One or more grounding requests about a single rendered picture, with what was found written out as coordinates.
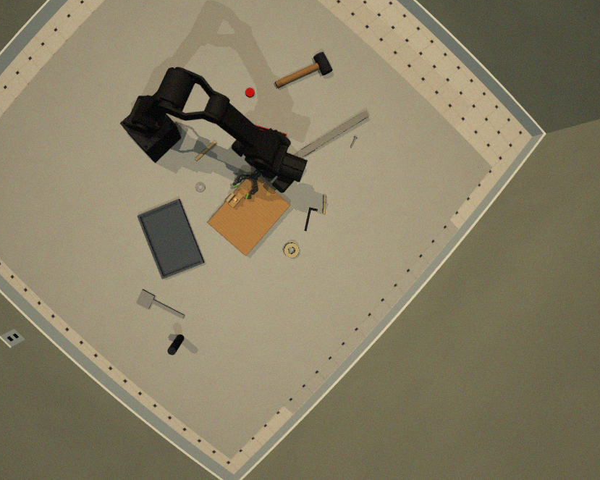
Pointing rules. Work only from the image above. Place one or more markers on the light wooden board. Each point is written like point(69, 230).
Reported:
point(246, 223)

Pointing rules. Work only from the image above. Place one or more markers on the tan cylinder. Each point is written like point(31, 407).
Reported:
point(206, 150)

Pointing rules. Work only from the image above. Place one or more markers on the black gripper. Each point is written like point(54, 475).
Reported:
point(280, 183)

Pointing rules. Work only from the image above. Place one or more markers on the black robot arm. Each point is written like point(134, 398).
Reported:
point(263, 147)

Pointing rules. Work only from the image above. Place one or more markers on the tan flat washer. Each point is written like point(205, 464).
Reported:
point(291, 255)

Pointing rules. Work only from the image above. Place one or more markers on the black-headed mallet with wooden handle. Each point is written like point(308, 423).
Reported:
point(321, 64)

